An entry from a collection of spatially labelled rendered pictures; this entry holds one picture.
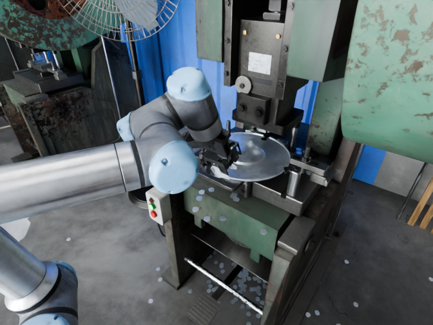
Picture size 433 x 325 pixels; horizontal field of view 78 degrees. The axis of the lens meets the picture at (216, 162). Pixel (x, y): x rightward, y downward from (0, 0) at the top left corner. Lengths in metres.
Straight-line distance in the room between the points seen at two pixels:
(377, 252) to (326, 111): 1.01
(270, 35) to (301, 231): 0.56
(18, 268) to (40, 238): 1.24
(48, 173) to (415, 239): 1.90
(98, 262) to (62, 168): 1.30
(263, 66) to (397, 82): 0.45
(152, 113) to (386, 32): 0.36
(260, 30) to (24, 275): 0.79
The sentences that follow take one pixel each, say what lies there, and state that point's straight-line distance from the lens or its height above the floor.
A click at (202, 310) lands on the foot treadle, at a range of 1.23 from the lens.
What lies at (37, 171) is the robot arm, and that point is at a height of 1.06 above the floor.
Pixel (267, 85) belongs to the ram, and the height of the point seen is 1.01.
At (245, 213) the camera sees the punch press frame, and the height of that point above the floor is 0.64.
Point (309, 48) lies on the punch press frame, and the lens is 0.70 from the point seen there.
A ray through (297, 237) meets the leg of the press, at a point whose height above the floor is 0.64.
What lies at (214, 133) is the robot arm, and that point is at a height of 0.99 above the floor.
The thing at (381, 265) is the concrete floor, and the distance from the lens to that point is 1.76.
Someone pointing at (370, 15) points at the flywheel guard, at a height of 1.23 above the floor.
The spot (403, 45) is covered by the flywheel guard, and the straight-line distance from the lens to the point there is 0.40.
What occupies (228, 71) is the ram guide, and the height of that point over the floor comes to 1.04.
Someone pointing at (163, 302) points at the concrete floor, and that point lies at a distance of 1.45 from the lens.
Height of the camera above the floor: 1.26
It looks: 34 degrees down
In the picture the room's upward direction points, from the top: straight up
